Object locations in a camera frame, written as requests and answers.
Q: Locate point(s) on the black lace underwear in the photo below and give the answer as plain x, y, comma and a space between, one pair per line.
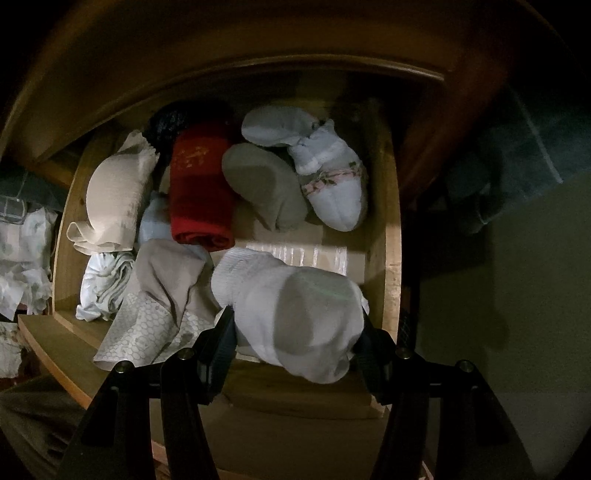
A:
166, 122

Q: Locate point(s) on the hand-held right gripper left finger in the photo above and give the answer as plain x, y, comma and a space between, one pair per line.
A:
221, 353

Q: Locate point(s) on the grey sock bundle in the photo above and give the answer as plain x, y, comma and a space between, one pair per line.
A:
258, 184

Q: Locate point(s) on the white folded cloth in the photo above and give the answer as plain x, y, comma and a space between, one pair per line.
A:
104, 286

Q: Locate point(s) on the beige patterned underwear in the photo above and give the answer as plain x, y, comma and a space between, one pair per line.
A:
157, 286

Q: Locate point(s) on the wooden drawer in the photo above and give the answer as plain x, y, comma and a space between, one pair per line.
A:
385, 258

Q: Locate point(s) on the wooden nightstand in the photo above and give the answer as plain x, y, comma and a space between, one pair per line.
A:
231, 46

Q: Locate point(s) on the red folded underwear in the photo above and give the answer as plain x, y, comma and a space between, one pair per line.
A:
198, 194

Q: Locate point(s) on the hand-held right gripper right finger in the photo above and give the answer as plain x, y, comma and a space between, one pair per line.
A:
369, 364

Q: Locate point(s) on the cream knit sock bundle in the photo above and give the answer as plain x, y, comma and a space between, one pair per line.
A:
115, 198

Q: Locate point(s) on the dark plaid cloth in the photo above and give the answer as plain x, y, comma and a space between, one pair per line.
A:
407, 328

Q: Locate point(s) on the light blue knitted sock bundle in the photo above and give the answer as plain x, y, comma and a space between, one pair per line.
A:
152, 221

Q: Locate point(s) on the small white sock bundle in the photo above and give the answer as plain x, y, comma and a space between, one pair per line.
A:
272, 127

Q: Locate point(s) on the large white sock bundle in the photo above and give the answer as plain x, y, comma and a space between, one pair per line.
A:
300, 314

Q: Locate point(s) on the white floral cloth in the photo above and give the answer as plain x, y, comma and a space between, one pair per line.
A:
23, 249

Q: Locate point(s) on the white floral-band sock bundle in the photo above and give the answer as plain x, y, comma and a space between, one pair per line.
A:
337, 203

